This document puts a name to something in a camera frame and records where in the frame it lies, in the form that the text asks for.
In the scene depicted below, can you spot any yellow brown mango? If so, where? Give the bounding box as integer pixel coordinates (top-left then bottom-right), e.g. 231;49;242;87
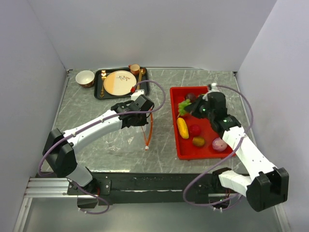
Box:
192;136;205;147

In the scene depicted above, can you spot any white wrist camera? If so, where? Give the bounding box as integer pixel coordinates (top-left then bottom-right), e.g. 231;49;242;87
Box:
131;89;145;101
202;83;219;101

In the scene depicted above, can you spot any white orange bowl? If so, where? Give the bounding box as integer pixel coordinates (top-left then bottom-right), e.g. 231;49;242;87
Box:
75;70;95;88

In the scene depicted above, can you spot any pink red peach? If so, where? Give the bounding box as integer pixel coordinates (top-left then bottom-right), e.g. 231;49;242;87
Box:
212;137;227;152

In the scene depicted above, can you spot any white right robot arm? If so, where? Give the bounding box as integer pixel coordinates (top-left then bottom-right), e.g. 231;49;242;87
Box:
185;91;289;212

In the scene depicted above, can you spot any gold fork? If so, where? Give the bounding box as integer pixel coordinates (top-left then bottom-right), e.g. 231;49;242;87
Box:
100;70;107;98

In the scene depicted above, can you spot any orange cream plate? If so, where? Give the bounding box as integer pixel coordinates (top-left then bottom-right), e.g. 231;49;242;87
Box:
104;71;137;96

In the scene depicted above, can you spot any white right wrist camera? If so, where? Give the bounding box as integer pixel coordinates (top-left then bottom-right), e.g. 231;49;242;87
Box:
202;83;219;101

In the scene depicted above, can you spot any red plastic tray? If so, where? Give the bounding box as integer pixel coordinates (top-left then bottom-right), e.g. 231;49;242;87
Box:
169;86;232;160

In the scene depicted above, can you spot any black serving tray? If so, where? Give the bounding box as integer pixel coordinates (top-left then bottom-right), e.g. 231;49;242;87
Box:
94;67;139;100

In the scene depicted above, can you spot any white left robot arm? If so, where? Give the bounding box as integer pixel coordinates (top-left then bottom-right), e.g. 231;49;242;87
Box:
43;94;154;194

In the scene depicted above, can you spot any dark purple plum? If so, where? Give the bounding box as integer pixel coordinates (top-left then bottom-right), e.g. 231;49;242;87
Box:
185;93;196;102

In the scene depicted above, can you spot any green grape bunch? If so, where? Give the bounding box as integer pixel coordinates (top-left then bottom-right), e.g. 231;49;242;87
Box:
178;99;191;117

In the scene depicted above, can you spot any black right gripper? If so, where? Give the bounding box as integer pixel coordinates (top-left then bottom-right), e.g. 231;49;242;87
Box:
184;94;214;121

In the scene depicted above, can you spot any gold spoon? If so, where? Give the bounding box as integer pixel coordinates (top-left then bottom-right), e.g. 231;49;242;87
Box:
137;68;146;89

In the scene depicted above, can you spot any red apple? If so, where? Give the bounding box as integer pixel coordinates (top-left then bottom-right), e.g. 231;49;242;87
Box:
189;124;201;137

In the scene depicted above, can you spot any clear zip bag orange zipper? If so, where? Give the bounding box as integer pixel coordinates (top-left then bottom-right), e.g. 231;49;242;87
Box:
106;113;154;151

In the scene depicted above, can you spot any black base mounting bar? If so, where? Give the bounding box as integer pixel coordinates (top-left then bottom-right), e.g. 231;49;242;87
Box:
67;173;242;210

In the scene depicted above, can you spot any small orange cup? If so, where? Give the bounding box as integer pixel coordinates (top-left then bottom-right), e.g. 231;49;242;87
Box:
128;64;140;75

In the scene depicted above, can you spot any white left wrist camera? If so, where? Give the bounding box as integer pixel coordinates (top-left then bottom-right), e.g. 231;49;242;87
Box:
131;89;145;101

